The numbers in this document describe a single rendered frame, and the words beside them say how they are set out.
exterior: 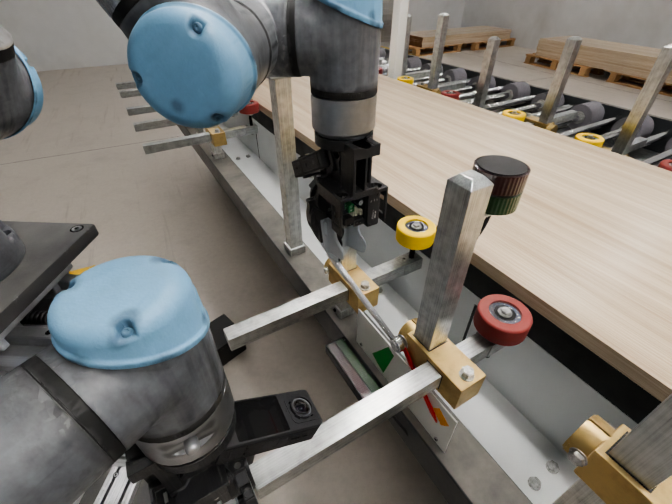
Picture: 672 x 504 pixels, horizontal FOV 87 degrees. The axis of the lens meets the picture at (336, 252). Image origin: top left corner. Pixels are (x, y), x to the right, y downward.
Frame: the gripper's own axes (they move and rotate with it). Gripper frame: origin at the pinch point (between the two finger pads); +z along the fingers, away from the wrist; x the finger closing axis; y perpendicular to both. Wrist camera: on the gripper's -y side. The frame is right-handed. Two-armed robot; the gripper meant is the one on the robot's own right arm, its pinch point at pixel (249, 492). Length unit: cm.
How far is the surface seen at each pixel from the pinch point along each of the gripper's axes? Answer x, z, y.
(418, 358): -3.2, -1.9, -28.9
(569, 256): -3, -7, -64
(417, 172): -45, -7, -63
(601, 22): -379, 24, -779
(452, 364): 1.2, -4.4, -30.9
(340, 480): -19, 83, -25
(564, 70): -58, -22, -139
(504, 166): -3.5, -32.1, -35.9
